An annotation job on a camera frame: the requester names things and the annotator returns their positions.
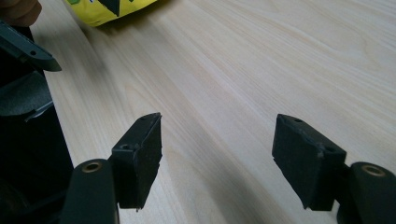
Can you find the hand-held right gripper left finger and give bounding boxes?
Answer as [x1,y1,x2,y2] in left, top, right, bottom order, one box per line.
[107,112,163,210]

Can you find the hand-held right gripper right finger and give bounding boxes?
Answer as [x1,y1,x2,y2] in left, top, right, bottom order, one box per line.
[271,113,347,212]

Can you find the yellow snack packet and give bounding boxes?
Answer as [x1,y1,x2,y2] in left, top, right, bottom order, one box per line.
[64,0,159,28]

